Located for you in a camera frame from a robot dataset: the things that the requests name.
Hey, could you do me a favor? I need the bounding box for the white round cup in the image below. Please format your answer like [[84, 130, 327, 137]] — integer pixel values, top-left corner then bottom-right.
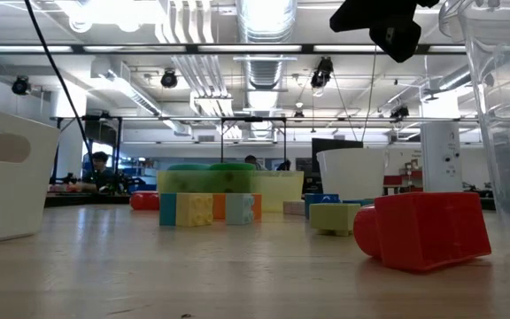
[[316, 148, 389, 201]]

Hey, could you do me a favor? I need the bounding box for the red cabinet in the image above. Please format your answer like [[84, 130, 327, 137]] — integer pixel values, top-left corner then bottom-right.
[[382, 170, 423, 195]]

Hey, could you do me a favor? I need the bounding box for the teal foam die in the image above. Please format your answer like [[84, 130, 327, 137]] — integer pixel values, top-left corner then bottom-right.
[[157, 163, 212, 195]]

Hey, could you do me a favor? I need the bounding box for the red stepped toy block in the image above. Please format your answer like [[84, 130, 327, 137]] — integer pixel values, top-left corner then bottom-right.
[[352, 192, 492, 274]]

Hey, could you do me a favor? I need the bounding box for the lime green toy block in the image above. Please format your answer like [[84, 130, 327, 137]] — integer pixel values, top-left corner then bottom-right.
[[309, 202, 362, 237]]

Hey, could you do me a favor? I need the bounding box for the small tan square dish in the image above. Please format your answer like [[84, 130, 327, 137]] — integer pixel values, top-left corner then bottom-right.
[[282, 199, 306, 217]]

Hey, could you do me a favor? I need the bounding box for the black overhead camera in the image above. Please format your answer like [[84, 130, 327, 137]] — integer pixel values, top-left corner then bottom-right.
[[310, 56, 334, 89]]

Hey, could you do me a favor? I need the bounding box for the yellow translucent bin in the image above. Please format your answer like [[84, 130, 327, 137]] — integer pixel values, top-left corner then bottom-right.
[[156, 170, 305, 214]]

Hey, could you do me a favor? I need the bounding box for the thin hanging cable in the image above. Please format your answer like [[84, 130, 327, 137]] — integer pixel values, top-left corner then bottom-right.
[[360, 46, 378, 143]]

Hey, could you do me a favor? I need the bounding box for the blue small toy block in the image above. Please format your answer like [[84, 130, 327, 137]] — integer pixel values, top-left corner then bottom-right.
[[159, 192, 178, 227]]

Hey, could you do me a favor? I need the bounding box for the green foam die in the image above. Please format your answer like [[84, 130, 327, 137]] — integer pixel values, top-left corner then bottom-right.
[[208, 162, 257, 195]]

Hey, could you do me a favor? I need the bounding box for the black overhead crossbar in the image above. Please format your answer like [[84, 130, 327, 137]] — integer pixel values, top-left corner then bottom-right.
[[0, 43, 468, 55]]

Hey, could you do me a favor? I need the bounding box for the black ceiling spotlight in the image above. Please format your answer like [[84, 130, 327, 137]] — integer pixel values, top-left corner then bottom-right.
[[11, 74, 31, 96], [390, 105, 411, 121], [160, 68, 179, 89]]

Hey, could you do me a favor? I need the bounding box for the dark blue toy block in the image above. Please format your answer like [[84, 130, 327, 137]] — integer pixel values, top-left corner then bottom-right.
[[304, 193, 341, 221]]

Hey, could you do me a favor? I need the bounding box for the mint small toy block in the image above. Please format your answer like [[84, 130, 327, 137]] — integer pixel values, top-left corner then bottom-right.
[[226, 193, 255, 226]]

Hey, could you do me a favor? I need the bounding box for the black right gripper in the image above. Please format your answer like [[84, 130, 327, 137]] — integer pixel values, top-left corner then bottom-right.
[[328, 0, 440, 64]]

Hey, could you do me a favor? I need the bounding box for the black background station frame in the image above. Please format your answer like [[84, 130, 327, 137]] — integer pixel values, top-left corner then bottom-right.
[[220, 116, 288, 163], [50, 115, 123, 183]]

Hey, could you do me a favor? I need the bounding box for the yellow small toy block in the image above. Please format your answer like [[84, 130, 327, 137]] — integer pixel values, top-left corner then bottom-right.
[[175, 192, 214, 228]]

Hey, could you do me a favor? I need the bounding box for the orange curved toy block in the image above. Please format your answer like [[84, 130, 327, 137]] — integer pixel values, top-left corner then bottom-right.
[[212, 193, 263, 222]]

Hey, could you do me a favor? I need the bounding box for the white plastic handled bin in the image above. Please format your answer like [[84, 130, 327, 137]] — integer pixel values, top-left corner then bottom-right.
[[0, 104, 61, 247]]

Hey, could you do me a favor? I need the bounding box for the black aluminium table frame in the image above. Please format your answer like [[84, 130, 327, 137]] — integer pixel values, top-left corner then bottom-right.
[[44, 193, 132, 208]]

